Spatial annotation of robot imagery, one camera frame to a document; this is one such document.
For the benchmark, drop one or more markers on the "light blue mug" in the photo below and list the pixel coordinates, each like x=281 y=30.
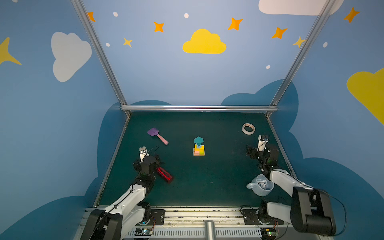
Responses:
x=261 y=186

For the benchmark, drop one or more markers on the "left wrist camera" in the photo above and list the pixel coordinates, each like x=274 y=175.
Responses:
x=143 y=153

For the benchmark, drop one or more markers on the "left circuit board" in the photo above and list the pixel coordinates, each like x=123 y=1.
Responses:
x=143 y=233

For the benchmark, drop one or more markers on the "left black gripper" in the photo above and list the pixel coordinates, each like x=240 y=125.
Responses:
x=154 y=167

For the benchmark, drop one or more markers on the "tan wood block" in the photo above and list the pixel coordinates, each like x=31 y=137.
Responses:
x=199 y=154

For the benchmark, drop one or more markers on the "aluminium cage frame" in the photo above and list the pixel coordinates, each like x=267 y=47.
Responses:
x=312 y=36

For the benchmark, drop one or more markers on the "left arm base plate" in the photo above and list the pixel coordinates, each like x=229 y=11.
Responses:
x=154 y=217

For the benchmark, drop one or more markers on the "teal house-shaped block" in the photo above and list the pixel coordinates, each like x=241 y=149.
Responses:
x=198 y=140

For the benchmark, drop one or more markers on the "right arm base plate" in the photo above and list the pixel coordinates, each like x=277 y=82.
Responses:
x=253 y=217

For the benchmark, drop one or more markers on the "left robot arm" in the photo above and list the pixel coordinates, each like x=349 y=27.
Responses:
x=117 y=220

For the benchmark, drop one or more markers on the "circuit board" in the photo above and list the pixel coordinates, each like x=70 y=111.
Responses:
x=268 y=234
x=143 y=233

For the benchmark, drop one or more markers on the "right circuit board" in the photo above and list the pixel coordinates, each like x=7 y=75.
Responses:
x=268 y=234

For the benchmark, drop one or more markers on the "aluminium front rail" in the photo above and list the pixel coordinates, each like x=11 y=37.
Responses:
x=188 y=223

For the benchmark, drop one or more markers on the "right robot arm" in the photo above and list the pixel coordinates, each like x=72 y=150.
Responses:
x=310 y=210

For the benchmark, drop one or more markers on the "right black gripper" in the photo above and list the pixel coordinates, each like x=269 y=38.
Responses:
x=252 y=151

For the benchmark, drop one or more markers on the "white tape roll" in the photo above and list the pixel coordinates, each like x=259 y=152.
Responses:
x=248 y=129

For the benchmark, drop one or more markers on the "grey camera pole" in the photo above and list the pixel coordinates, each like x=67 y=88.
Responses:
x=210 y=230

